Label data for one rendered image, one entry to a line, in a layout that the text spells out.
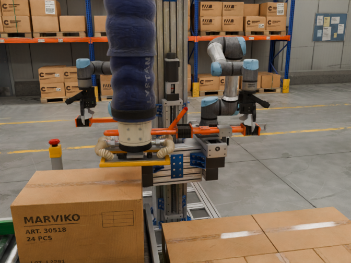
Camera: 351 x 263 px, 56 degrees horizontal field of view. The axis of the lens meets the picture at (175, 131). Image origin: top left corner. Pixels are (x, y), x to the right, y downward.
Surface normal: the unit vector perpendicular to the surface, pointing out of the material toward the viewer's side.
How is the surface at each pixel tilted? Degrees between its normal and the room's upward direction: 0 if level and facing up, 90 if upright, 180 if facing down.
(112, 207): 90
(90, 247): 90
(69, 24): 89
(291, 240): 0
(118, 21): 73
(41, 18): 85
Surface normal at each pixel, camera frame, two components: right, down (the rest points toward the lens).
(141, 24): 0.49, -0.02
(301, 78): 0.21, 0.28
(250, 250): 0.00, -0.96
